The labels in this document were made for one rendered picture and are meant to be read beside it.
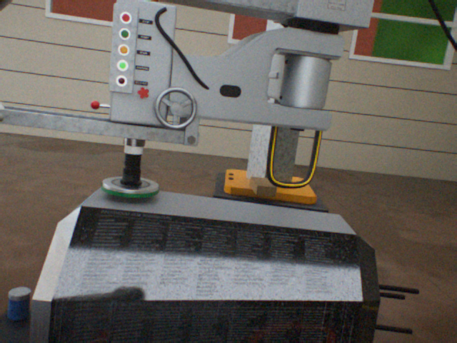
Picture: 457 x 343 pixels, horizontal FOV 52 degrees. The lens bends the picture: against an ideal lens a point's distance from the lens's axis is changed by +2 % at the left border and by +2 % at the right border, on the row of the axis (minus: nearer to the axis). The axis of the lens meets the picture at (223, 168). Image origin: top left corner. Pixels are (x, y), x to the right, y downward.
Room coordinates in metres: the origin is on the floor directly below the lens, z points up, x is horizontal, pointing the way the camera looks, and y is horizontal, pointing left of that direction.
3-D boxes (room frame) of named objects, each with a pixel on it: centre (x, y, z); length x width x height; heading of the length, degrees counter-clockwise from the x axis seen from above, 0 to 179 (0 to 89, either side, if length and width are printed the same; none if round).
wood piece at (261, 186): (2.32, -0.21, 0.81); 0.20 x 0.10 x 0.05; 8
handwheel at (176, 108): (1.65, 0.20, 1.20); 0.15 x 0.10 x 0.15; 106
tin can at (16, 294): (2.18, 0.94, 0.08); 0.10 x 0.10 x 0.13
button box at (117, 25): (1.61, 0.38, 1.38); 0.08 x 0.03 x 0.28; 106
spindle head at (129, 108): (1.76, 0.27, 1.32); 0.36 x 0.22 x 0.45; 106
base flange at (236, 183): (2.57, -0.26, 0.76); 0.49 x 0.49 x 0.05; 0
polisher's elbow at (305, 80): (1.92, -0.28, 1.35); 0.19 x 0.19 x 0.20
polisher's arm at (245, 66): (1.83, -0.03, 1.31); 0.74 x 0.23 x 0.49; 106
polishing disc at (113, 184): (1.73, 0.35, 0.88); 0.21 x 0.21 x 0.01
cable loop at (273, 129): (1.91, -0.29, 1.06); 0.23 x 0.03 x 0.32; 106
